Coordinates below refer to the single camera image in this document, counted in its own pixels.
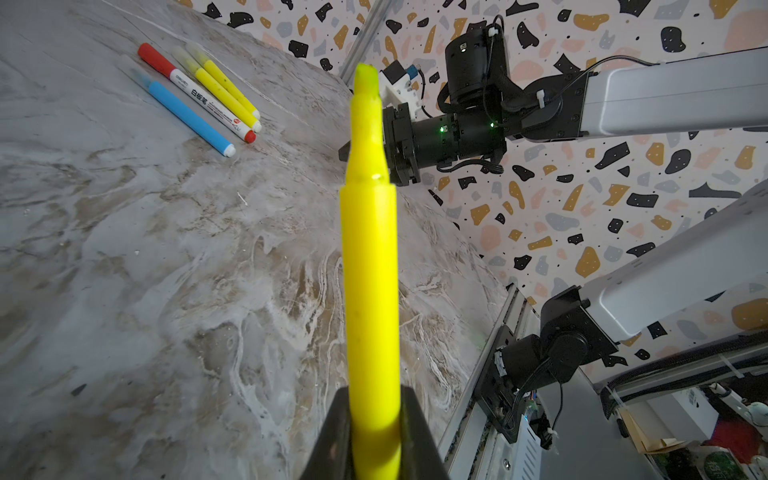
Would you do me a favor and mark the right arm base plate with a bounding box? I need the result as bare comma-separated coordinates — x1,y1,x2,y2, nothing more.
473,325,555,444

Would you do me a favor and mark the red white pen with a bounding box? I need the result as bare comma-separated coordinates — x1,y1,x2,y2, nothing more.
138,43,256,144

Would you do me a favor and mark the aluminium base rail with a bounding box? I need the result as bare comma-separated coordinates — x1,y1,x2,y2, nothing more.
438,283,532,479

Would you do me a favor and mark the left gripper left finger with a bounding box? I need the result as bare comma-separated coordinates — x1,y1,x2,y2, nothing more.
299,387,354,480

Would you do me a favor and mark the blue pen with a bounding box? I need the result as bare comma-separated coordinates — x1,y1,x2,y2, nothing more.
118,55,236,158

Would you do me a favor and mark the yellow highlighter pen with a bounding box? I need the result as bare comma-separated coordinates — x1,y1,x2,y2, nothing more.
171,46,262,134
185,42,260,120
340,64,401,479

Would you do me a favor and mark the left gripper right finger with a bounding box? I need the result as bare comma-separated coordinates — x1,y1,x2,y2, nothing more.
400,386,449,480

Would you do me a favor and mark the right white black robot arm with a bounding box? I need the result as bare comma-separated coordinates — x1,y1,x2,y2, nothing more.
399,1,767,391

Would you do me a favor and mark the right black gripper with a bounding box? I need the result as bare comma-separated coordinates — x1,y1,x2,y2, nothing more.
338,103,459,186

